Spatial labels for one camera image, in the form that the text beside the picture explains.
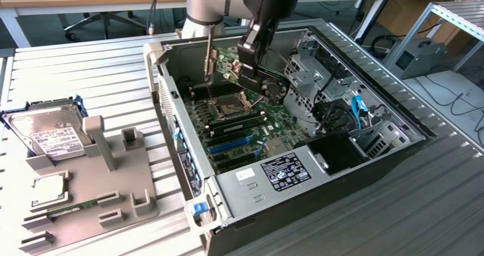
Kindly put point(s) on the black plastic cover block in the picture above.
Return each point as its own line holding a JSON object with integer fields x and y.
{"x": 338, "y": 154}

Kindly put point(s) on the blue disk carrier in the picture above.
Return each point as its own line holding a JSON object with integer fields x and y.
{"x": 77, "y": 103}

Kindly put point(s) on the open black PC case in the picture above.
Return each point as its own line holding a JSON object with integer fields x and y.
{"x": 271, "y": 236}

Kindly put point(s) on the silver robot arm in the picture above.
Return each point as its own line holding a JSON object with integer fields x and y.
{"x": 206, "y": 4}

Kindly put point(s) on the grey box device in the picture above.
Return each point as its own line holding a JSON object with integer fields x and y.
{"x": 415, "y": 57}

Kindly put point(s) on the black expansion slot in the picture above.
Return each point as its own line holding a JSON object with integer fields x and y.
{"x": 238, "y": 161}

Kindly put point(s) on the silver hard disk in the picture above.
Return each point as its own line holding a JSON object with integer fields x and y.
{"x": 48, "y": 131}

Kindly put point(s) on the aluminium frame table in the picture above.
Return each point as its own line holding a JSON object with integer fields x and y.
{"x": 453, "y": 15}

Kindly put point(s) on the silver chipset heatsink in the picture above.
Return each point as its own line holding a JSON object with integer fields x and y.
{"x": 276, "y": 147}

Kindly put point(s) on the green motherboard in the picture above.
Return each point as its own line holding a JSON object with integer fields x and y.
{"x": 272, "y": 120}

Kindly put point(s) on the silver disk bay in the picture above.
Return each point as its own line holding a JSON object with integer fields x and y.
{"x": 381, "y": 138}

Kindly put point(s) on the black slanted pole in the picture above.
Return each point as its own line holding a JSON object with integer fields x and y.
{"x": 377, "y": 11}

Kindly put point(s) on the CPU socket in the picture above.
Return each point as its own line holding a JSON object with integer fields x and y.
{"x": 230, "y": 106}

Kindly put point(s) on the silver CPU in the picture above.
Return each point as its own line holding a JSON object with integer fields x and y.
{"x": 48, "y": 191}

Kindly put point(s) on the graphics card with black fan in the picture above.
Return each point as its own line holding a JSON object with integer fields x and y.
{"x": 272, "y": 86}

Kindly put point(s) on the silver power supply unit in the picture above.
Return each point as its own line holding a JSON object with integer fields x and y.
{"x": 244, "y": 193}

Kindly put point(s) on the blue expansion slot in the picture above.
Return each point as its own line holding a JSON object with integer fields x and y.
{"x": 230, "y": 145}

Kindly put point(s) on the black office chair base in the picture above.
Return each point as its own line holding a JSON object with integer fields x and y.
{"x": 105, "y": 23}

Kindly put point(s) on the green RAM stick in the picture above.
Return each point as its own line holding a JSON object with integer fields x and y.
{"x": 73, "y": 209}

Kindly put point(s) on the silver metal drive cage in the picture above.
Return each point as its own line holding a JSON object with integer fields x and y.
{"x": 306, "y": 74}

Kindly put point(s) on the installed RAM stick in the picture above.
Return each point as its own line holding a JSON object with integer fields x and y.
{"x": 235, "y": 128}
{"x": 235, "y": 120}

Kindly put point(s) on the blue case latch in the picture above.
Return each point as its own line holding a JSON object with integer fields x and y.
{"x": 198, "y": 209}

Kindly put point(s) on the grey parts rack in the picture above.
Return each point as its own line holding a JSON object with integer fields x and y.
{"x": 97, "y": 182}

